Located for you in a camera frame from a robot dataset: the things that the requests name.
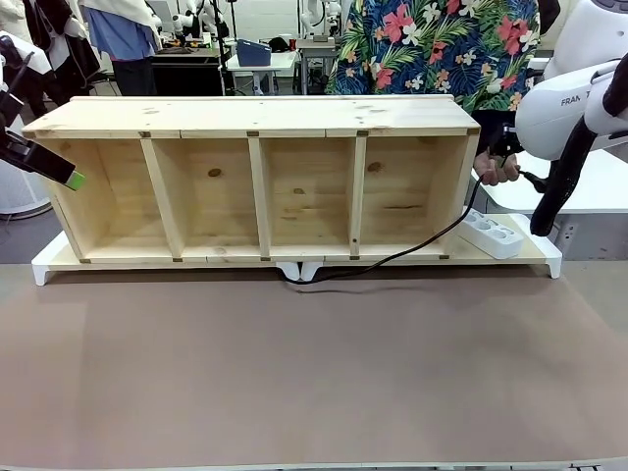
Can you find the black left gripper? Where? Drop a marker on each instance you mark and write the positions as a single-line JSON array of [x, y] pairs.
[[15, 147]]

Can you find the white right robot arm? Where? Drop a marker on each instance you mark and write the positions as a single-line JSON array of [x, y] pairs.
[[549, 122]]

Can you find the person's left hand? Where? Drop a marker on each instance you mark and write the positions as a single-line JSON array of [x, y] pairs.
[[498, 172]]

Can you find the white slatted fan housing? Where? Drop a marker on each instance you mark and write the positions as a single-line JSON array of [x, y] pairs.
[[19, 191]]

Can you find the person in blue shirt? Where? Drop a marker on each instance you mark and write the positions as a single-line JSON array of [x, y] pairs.
[[120, 29]]

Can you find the person in white clothes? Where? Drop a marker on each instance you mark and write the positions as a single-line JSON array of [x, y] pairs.
[[12, 15]]

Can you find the black background desk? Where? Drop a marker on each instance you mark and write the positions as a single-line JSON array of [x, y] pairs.
[[186, 68]]

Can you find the black tripod stand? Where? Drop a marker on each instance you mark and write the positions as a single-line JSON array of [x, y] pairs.
[[221, 49]]

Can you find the blue plastic bin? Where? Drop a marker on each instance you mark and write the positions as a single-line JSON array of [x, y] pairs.
[[255, 53]]

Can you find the white background table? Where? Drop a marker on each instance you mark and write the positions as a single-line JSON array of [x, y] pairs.
[[265, 66]]

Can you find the long wooden compartment shelf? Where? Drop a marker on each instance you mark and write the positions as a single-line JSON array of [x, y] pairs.
[[294, 118]]

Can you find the small grey background table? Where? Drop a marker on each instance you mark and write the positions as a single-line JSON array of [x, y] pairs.
[[316, 45]]

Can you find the person in floral shirt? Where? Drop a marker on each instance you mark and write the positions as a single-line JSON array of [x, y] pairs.
[[417, 49]]

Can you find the white power strip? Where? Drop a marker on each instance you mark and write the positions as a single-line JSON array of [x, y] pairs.
[[495, 243]]

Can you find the white side table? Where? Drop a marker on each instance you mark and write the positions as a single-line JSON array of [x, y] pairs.
[[598, 181]]

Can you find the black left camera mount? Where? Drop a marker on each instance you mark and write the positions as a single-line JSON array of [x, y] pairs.
[[10, 98]]

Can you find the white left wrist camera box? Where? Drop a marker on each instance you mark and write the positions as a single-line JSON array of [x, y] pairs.
[[27, 51]]

